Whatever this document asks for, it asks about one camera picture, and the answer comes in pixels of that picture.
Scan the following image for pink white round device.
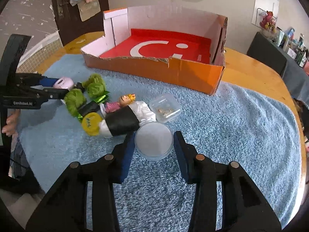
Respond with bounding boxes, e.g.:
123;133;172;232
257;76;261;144
53;77;74;90

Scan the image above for green fuzzy scrunchie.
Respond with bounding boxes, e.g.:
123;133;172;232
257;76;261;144
64;89;86;117
82;73;107;98

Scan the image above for black roll white cloth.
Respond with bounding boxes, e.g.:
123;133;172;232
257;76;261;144
98;101;156;139

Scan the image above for clear square plastic box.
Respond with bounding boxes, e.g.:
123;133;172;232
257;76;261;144
149;93;182;123

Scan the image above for person hand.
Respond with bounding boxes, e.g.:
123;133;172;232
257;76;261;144
2;109;20;137

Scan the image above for yellow bottle cap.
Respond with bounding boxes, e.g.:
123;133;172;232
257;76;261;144
81;112;103;136

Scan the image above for black green foil packet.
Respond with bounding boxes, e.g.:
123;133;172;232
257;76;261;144
77;91;109;122

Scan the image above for princess figurine pink dress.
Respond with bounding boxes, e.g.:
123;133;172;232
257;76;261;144
105;94;136;113

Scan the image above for blue fluffy towel mat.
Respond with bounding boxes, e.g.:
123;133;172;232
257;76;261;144
18;70;301;231

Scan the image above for dark wooden door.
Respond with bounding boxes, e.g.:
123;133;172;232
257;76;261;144
52;0;109;45

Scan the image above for orange cardboard box tray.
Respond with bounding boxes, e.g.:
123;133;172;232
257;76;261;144
81;5;228;95

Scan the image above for blue cloth side table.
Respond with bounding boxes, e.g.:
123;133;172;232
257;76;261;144
247;32;308;105

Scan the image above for red plush toy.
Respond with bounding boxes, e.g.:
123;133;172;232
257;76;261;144
260;11;276;32

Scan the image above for wall mirror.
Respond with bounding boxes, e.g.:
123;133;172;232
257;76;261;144
251;0;280;27

